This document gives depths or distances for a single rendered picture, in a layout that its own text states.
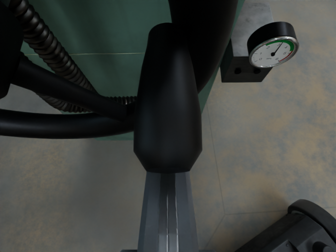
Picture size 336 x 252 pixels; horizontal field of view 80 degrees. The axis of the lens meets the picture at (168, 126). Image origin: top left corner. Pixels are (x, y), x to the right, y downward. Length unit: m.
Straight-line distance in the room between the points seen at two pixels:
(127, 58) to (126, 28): 0.07
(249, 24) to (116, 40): 0.23
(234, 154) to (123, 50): 0.71
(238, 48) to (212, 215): 0.69
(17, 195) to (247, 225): 0.95
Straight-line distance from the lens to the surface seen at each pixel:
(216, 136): 0.96
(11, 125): 0.26
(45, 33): 0.22
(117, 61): 0.42
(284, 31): 0.32
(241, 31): 0.40
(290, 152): 1.06
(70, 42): 0.41
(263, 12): 0.45
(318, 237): 0.82
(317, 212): 0.86
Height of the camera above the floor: 0.89
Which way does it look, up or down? 70 degrees down
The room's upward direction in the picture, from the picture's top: 2 degrees counter-clockwise
